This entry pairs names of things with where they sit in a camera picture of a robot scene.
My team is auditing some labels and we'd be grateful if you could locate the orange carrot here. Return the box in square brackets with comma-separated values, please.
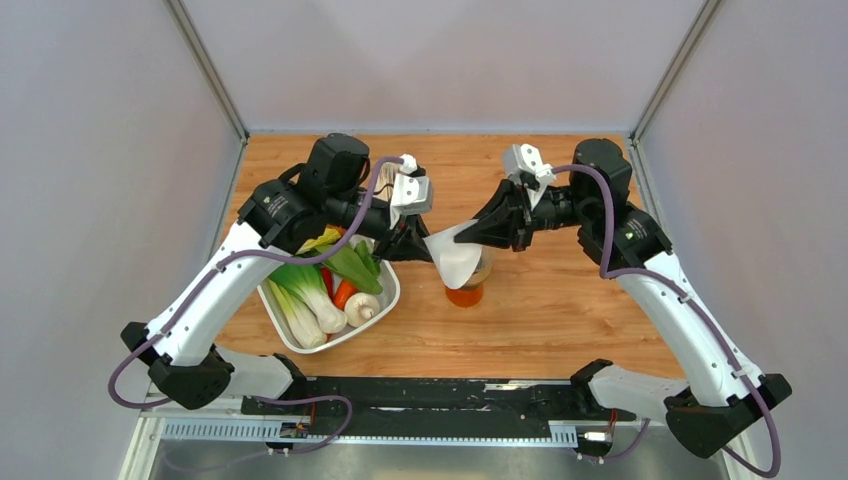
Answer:
[333, 279, 358, 310]

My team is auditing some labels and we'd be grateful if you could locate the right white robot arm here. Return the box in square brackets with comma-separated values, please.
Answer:
[455, 138, 792, 458]

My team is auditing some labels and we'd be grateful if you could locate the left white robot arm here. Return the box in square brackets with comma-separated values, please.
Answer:
[121, 133, 432, 415]

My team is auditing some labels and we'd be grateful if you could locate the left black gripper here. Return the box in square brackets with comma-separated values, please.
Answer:
[327, 189, 440, 265]

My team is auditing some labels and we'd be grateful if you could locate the orange glass carafe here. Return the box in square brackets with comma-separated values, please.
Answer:
[445, 280, 485, 308]

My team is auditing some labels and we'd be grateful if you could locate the green leafy vegetable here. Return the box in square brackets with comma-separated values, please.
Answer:
[322, 243, 383, 295]

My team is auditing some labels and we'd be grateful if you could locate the pale bok choy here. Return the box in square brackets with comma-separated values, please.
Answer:
[269, 282, 327, 349]

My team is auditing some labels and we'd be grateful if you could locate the green bok choy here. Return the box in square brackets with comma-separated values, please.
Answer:
[269, 264, 347, 334]

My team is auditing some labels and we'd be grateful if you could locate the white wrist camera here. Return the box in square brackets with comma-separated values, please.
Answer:
[501, 144, 556, 211]
[389, 154, 433, 228]

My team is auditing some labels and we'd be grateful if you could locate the white paper coffee filter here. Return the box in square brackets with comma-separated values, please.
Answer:
[424, 220, 483, 289]

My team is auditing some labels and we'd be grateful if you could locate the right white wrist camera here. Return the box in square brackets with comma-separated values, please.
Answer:
[501, 144, 556, 211]

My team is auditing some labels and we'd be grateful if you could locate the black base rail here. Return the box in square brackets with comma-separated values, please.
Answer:
[241, 376, 611, 439]

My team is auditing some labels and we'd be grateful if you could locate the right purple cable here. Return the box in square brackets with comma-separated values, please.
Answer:
[551, 163, 783, 480]

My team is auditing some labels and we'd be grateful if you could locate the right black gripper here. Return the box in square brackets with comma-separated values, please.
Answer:
[452, 177, 594, 253]

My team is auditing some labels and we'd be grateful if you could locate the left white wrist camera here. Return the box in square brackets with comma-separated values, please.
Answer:
[389, 154, 433, 228]

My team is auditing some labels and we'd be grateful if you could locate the white vegetable tray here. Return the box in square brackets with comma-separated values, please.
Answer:
[257, 235, 400, 354]

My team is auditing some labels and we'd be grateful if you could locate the white mushroom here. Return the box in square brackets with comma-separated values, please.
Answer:
[344, 292, 381, 328]

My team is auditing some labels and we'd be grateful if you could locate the red chili pepper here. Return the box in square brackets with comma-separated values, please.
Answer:
[319, 267, 335, 299]

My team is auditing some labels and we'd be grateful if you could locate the yellow napa cabbage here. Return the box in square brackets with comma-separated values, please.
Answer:
[296, 226, 343, 256]

